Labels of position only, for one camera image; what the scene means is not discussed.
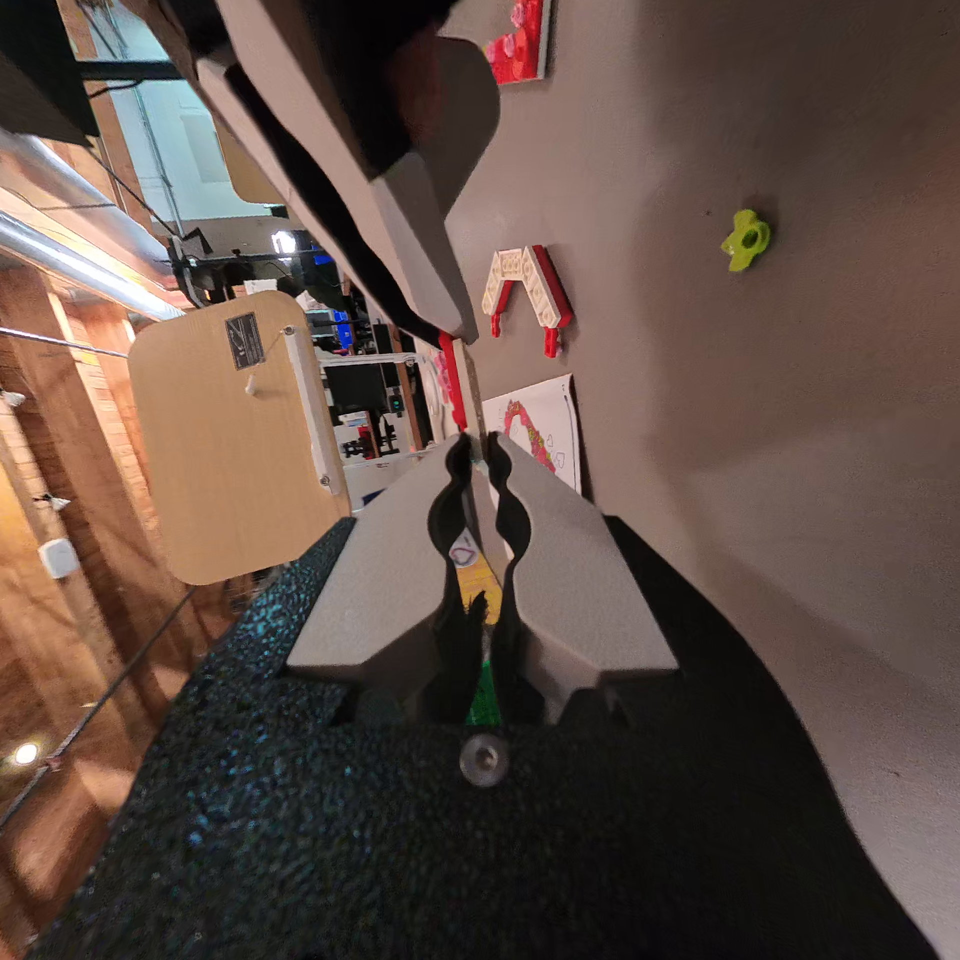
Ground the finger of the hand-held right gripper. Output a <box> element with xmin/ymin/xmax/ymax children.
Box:
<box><xmin>217</xmin><ymin>0</ymin><xmax>482</xmax><ymax>345</ymax></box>
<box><xmin>194</xmin><ymin>57</ymin><xmax>422</xmax><ymax>332</ymax></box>

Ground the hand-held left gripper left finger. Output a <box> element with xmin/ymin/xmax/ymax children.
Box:
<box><xmin>286</xmin><ymin>432</ymin><xmax>471</xmax><ymax>688</ymax></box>

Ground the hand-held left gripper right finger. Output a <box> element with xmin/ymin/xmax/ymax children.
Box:
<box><xmin>486</xmin><ymin>431</ymin><xmax>681</xmax><ymax>721</ymax></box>

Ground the white and red angled lego piece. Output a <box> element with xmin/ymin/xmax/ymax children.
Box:
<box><xmin>480</xmin><ymin>244</ymin><xmax>577</xmax><ymax>358</ymax></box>

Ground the red lego strip with flowers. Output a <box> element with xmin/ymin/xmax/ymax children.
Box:
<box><xmin>433</xmin><ymin>330</ymin><xmax>489</xmax><ymax>455</ymax></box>

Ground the yellow and white lego box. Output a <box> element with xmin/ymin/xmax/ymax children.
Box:
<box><xmin>447</xmin><ymin>525</ymin><xmax>502</xmax><ymax>625</ymax></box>

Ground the lime green lego leaf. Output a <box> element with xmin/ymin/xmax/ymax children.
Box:
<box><xmin>720</xmin><ymin>207</ymin><xmax>773</xmax><ymax>273</ymax></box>

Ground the person's right hand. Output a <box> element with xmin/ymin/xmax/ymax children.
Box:
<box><xmin>390</xmin><ymin>37</ymin><xmax>444</xmax><ymax>155</ymax></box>

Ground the wooden lamp panel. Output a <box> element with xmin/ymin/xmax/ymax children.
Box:
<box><xmin>216</xmin><ymin>123</ymin><xmax>292</xmax><ymax>205</ymax></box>
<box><xmin>126</xmin><ymin>289</ymin><xmax>354</xmax><ymax>587</ymax></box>

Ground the green plastic bin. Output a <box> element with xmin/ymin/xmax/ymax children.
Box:
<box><xmin>462</xmin><ymin>646</ymin><xmax>502</xmax><ymax>726</ymax></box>

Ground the heart print instruction booklet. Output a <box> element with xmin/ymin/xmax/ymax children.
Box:
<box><xmin>480</xmin><ymin>373</ymin><xmax>584</xmax><ymax>496</ymax></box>

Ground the red lego heart frame section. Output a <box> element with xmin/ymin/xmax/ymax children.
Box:
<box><xmin>483</xmin><ymin>0</ymin><xmax>555</xmax><ymax>86</ymax></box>

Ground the silver duct pipe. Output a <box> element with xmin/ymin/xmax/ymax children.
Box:
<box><xmin>0</xmin><ymin>210</ymin><xmax>189</xmax><ymax>324</ymax></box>
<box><xmin>0</xmin><ymin>127</ymin><xmax>177</xmax><ymax>271</ymax></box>

